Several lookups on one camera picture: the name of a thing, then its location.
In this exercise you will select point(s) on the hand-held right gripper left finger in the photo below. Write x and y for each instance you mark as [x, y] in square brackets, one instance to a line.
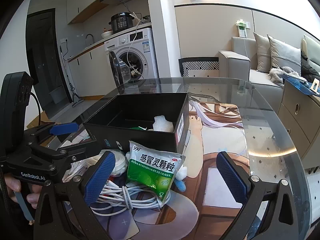
[100, 177]

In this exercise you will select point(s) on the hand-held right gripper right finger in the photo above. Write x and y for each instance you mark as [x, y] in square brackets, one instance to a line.
[231, 177]

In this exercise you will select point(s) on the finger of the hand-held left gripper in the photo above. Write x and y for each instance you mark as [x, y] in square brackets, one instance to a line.
[63, 128]
[67, 152]

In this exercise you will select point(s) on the red white packet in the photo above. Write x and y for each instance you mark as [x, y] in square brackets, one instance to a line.
[80, 166]

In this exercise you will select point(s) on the white bandage roll bag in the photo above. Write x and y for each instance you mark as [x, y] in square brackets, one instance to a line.
[118, 161]

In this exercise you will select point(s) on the black cardboard box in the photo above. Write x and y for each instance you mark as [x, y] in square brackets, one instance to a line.
[107, 135]

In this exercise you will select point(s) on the green medicine packet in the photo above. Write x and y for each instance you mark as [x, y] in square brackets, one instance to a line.
[150, 170]

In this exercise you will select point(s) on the blue soft piece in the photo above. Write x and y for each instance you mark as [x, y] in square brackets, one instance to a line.
[180, 185]

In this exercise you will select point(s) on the person's left hand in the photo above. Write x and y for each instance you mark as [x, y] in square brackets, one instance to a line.
[12, 186]

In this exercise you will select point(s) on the flat mop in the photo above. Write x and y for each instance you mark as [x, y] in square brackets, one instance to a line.
[75, 100]

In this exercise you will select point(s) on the grey bin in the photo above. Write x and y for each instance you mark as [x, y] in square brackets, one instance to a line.
[58, 95]

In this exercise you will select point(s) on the printed table mat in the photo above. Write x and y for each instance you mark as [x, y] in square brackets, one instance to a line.
[220, 135]

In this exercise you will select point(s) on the white cotton ball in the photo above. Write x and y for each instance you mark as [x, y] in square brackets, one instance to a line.
[182, 172]

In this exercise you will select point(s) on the small green packet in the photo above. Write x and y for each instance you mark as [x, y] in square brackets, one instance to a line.
[138, 128]

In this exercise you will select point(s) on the kitchen counter cabinets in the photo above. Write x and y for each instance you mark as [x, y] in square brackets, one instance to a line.
[87, 65]

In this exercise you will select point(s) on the white foam piece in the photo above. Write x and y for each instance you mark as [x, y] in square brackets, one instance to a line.
[163, 123]

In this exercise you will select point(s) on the beige sideboard cabinet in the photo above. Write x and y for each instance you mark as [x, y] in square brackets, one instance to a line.
[297, 122]

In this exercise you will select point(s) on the kitchen faucet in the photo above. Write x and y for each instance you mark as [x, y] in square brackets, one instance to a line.
[89, 36]

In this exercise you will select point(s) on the white bowl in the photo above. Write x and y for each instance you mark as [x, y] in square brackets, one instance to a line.
[107, 34]

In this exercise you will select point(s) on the beige sofa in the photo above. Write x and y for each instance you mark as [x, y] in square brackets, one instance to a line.
[235, 65]

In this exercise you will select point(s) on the white washing machine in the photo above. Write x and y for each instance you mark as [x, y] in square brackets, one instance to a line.
[140, 42]

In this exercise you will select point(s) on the patterned black chair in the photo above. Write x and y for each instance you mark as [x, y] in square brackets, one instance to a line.
[200, 66]

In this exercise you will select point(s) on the grey fur blanket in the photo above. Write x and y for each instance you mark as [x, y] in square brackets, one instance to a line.
[282, 73]

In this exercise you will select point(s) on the blue tray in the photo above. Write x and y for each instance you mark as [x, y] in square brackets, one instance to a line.
[297, 82]

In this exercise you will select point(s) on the black pressure cooker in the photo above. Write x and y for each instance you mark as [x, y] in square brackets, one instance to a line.
[122, 22]

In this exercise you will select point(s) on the beige cushion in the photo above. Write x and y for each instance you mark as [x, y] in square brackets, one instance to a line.
[262, 52]

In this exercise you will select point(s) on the grey cushion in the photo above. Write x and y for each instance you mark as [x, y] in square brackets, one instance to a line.
[285, 55]

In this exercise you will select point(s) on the black jacket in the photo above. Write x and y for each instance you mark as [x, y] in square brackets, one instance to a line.
[310, 67]

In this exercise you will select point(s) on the pale green cushion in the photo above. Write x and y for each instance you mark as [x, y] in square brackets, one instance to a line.
[312, 47]

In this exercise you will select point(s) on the wall socket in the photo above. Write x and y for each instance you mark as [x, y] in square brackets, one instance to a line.
[63, 40]

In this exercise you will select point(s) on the small beige frame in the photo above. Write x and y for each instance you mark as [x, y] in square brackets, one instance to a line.
[315, 85]

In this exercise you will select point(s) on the white wall cabinets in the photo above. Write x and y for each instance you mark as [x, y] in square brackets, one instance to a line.
[82, 5]

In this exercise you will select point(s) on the green white wall device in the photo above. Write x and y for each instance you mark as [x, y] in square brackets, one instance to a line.
[242, 28]

